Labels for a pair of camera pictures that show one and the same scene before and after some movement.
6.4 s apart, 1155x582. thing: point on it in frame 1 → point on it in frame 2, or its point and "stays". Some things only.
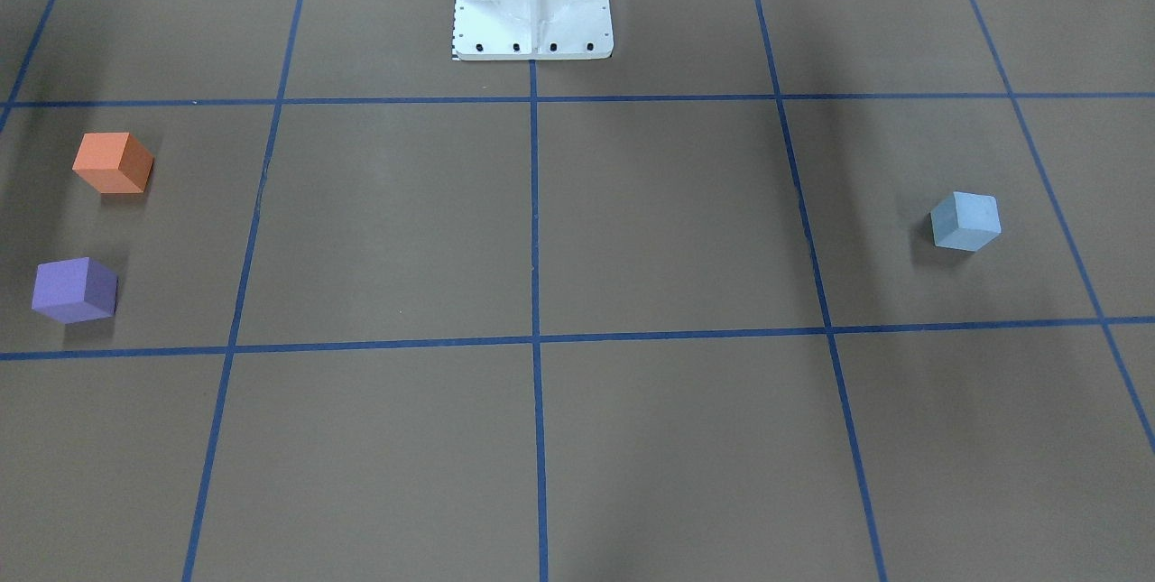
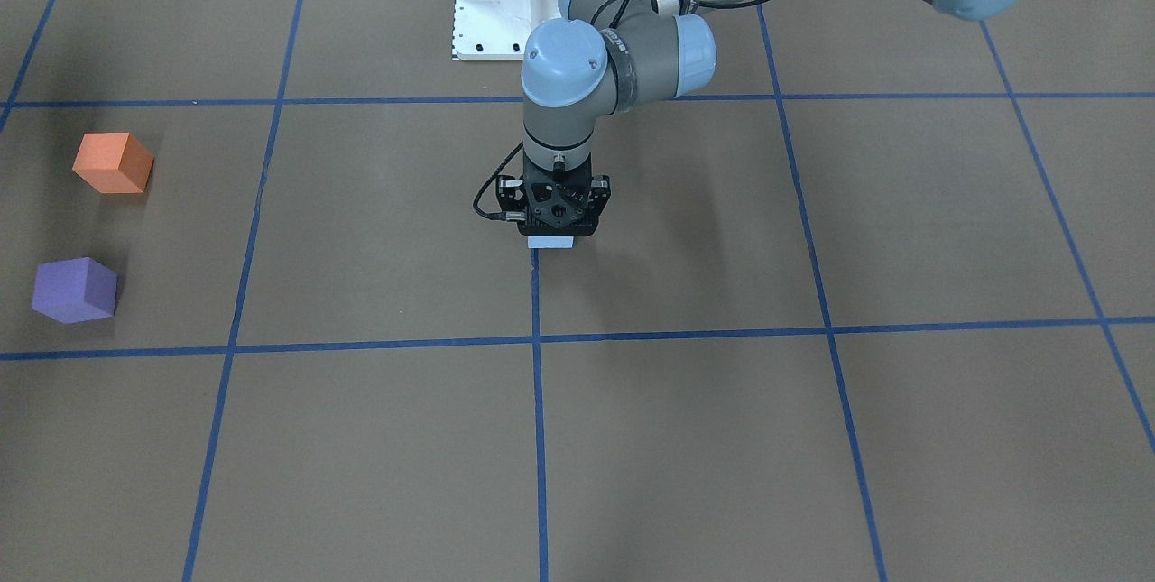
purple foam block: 74,291 stays
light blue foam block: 965,221 → 548,242
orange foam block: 113,162 stays
